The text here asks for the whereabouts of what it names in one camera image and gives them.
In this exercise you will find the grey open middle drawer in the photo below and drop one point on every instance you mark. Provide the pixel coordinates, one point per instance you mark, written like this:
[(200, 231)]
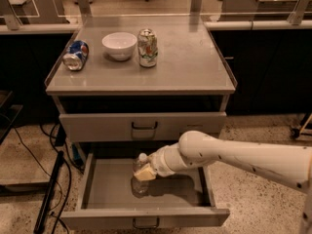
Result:
[(106, 200)]

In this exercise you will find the wheeled cart base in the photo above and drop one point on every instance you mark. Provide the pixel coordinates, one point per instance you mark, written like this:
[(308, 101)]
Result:
[(305, 124)]

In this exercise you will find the clear plastic water bottle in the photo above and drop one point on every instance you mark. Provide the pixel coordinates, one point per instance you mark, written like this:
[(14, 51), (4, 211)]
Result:
[(139, 187)]

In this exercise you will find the grey background cabinet left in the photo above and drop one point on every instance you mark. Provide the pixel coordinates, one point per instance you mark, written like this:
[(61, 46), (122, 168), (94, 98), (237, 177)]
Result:
[(39, 11)]

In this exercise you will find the white ceramic bowl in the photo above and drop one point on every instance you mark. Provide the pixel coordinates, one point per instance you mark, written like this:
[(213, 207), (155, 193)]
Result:
[(119, 45)]

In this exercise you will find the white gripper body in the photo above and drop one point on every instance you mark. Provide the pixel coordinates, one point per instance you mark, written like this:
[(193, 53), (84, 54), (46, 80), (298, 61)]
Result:
[(158, 164)]

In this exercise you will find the green white upright soda can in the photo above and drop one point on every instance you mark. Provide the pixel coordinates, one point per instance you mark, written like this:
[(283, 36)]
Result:
[(147, 48)]

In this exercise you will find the black bar on floor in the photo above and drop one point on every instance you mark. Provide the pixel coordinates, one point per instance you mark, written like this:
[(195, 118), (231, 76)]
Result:
[(41, 218)]

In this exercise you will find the grey background cabinet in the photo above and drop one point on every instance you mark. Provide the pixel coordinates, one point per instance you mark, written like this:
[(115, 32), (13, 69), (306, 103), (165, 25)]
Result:
[(39, 11), (239, 10)]

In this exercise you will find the white horizontal rail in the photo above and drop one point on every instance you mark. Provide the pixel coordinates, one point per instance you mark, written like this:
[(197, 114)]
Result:
[(211, 25)]

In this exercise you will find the grey background cabinet right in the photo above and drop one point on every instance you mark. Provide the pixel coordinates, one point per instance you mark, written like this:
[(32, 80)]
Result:
[(239, 10)]

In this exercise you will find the blue pepsi can lying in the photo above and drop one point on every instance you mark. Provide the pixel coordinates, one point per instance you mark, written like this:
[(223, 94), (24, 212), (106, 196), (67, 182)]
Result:
[(76, 55)]

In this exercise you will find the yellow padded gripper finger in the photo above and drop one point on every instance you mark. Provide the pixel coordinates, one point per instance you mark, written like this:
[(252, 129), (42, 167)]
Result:
[(145, 173)]

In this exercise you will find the grey closed top drawer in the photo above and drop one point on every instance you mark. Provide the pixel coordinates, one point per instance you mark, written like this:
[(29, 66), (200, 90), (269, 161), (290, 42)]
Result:
[(98, 127)]

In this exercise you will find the grey drawer cabinet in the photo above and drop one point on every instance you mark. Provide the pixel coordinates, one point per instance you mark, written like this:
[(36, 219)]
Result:
[(189, 76)]

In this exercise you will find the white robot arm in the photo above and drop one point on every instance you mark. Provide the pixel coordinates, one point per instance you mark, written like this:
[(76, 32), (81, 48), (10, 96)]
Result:
[(288, 165)]

